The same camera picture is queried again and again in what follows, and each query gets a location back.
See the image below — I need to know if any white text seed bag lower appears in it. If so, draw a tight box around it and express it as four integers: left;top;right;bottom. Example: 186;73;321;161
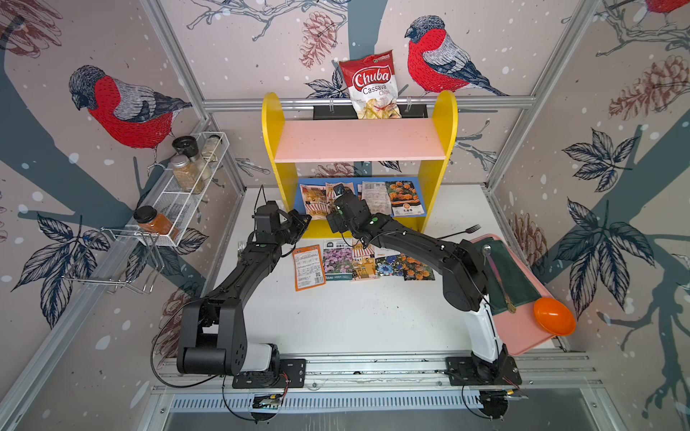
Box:
361;181;393;216

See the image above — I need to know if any clear spice jar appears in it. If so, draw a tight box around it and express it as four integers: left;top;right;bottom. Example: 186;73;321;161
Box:
201;134;222;163

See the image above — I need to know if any black plastic fork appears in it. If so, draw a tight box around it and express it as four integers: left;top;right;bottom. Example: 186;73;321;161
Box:
438;224;482;240

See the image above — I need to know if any silver fork pink handle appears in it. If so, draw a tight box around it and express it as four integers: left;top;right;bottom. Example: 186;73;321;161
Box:
237;241;246;264

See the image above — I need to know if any white wire spice rack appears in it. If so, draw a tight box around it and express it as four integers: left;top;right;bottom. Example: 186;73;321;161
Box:
126;131;229;253

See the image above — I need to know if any red Chuba chips bag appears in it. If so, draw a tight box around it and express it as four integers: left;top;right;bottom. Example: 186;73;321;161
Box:
339;50;401;120

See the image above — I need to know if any chrome wire hook rack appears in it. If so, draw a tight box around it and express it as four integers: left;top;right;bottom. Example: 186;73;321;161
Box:
60;226;165;295

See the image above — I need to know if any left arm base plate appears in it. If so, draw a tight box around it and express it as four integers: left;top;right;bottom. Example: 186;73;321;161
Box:
232;358;307;389

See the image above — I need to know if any black lid spice jar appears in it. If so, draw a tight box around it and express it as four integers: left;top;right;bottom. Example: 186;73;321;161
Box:
172;136;211;181

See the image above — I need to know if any silver lid spice jar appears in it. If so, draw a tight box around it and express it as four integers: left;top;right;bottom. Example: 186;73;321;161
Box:
170;154;205;195

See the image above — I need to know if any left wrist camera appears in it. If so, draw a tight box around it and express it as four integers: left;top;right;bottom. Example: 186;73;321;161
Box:
328;183;345;200

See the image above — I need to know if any orange flower seed bag lower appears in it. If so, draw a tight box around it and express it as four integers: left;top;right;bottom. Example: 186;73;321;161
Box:
385;181;425;217

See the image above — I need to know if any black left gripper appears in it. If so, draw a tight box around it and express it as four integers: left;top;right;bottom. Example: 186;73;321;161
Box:
274;210;312;246

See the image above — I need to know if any market stall seed bag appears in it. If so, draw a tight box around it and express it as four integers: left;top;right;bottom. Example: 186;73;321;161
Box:
352;244;378;281

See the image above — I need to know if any orange flower seed bag top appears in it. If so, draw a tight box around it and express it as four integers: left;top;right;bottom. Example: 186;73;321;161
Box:
401;254;435;281

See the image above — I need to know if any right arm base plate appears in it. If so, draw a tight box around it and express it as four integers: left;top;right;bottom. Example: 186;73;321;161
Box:
445;356;523;386

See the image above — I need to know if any yellow two-tier shelf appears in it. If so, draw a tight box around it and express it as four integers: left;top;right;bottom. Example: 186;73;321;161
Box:
261;90;461;242

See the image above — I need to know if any blue flower seed bag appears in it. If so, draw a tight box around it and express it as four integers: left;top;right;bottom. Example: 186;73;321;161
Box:
375;249;404;277

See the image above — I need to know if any orange sauce jar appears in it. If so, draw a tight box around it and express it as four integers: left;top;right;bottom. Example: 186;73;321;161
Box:
133;206;179;240

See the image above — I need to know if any purple flower seed bag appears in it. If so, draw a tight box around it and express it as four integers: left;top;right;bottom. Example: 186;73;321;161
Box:
323;240;354;281

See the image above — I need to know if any orange white seed bag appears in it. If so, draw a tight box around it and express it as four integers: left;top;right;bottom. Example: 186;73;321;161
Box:
292;244;326;292

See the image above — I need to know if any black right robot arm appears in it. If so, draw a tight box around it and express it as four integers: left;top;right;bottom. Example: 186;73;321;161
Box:
327;186;510;383

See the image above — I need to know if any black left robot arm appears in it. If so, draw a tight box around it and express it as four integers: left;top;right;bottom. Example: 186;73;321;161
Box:
176;200;312;375

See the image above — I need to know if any market stall bag lower left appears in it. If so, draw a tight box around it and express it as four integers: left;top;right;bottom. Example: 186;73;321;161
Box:
300;185;330;220

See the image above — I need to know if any orange flower seed bag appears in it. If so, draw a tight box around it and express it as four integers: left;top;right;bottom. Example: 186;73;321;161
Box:
385;181;425;217
401;254;435;281

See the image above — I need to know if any black wall bracket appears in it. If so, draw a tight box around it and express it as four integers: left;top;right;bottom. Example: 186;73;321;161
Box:
313;104;429;120

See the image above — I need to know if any pink tray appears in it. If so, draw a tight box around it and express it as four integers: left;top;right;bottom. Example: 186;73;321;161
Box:
493;248;553;357

